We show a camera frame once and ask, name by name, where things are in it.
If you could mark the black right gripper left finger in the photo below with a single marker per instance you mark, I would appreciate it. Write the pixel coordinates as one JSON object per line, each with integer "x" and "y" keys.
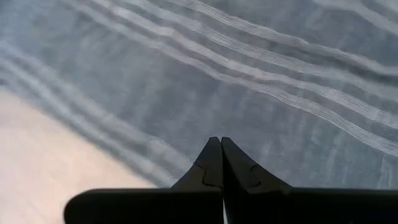
{"x": 149, "y": 207}

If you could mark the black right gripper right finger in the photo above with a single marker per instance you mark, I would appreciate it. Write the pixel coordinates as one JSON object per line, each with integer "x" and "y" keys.
{"x": 295, "y": 208}

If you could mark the blue white-striped button shirt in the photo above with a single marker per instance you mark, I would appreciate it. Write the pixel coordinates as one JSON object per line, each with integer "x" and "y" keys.
{"x": 217, "y": 77}

